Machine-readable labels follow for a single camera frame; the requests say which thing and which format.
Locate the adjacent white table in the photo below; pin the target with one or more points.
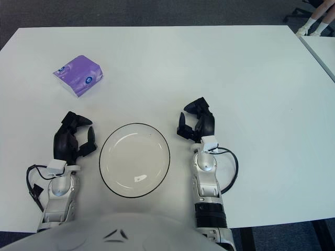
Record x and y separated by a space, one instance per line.
324 49

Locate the white plate black rim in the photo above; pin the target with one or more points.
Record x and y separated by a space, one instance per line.
133 159

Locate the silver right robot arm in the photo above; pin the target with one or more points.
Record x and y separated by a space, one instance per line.
206 180

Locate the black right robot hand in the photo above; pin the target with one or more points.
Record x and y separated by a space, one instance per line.
208 125

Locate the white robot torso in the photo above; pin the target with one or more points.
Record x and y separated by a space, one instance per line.
78 235

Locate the black office chair base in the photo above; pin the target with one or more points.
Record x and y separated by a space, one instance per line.
298 11

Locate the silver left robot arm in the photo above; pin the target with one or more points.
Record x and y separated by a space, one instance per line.
60 188

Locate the person leg white sock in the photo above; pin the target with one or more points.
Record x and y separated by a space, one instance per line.
323 27
311 22

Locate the black table leg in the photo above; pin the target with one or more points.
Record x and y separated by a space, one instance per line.
247 239
324 235

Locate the purple tissue paper pack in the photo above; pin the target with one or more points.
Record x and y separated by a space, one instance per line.
78 75

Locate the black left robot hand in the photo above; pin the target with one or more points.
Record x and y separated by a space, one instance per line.
62 143

